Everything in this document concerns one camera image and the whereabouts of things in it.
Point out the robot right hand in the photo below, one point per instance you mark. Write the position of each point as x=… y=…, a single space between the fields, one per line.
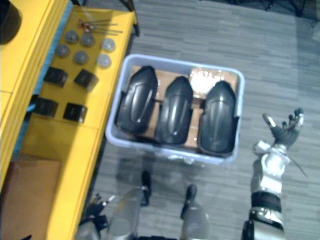
x=287 y=135

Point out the large brown cardboard box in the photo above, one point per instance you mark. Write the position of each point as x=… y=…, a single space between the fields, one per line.
x=27 y=197

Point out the small black box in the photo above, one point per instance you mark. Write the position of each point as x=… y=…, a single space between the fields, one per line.
x=46 y=106
x=55 y=76
x=86 y=78
x=75 y=112

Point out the thin metal rod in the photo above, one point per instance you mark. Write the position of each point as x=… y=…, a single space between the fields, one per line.
x=105 y=31
x=96 y=21

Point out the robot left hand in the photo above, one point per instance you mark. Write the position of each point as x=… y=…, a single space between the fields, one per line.
x=96 y=207

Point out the cardboard box with white label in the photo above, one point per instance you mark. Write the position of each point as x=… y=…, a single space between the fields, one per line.
x=207 y=77

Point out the grey round disc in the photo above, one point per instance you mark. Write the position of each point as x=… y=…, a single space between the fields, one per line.
x=80 y=57
x=87 y=39
x=108 y=45
x=71 y=36
x=62 y=50
x=103 y=60

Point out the grey plastic storage bin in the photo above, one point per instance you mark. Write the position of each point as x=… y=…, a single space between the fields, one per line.
x=180 y=60

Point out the yellow shelf rack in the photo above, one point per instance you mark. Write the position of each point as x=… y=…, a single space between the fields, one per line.
x=75 y=140

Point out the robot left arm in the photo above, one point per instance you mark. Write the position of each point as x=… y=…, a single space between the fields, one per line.
x=87 y=230

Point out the black plastic housing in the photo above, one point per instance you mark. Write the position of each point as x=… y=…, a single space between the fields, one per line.
x=137 y=105
x=216 y=120
x=10 y=22
x=173 y=115

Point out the small black clip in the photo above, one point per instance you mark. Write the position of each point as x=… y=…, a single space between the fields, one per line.
x=26 y=237

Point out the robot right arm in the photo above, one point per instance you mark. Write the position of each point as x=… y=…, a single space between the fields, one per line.
x=270 y=175

